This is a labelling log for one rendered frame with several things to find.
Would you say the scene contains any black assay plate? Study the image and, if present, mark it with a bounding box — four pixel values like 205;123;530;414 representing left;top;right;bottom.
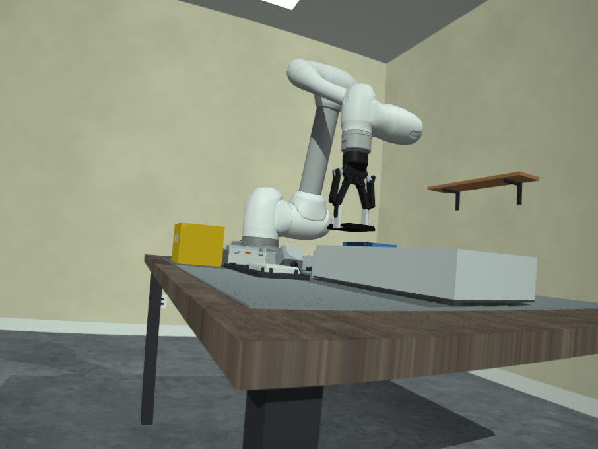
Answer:
327;223;375;232

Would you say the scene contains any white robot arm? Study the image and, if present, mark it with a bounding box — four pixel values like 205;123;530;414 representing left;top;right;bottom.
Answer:
231;59;423;252

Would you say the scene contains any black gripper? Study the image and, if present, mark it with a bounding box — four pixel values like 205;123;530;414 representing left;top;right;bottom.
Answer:
329;151;376;228

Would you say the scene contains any grey bench mat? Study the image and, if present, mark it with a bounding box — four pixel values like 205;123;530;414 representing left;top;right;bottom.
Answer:
163;258;598;311

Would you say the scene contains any yellow open-top bin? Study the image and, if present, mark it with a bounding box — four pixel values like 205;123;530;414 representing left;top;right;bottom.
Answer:
172;223;225;267

